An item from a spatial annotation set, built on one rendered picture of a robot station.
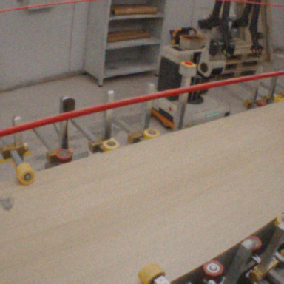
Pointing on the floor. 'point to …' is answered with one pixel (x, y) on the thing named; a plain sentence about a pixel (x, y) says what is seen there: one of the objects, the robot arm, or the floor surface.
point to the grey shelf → (157, 26)
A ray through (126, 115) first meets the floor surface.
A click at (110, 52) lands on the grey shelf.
